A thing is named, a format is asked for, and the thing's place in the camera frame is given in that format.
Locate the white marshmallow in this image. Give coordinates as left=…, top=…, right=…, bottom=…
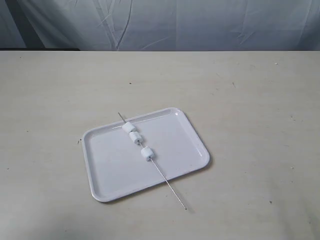
left=122, top=121, right=136, bottom=134
left=129, top=131, right=143, bottom=145
left=140, top=146, right=154, bottom=161

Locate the thin metal skewer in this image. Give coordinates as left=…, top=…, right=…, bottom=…
left=118, top=112, right=188, bottom=211

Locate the white marshmallow top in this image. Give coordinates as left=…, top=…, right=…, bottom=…
left=122, top=121, right=136, bottom=134

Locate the white marshmallow bottom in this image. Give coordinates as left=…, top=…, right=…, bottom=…
left=140, top=146, right=154, bottom=161

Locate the white plastic tray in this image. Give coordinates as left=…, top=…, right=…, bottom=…
left=82, top=107, right=210, bottom=203

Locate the white backdrop curtain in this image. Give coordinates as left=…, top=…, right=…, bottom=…
left=0, top=0, right=320, bottom=52

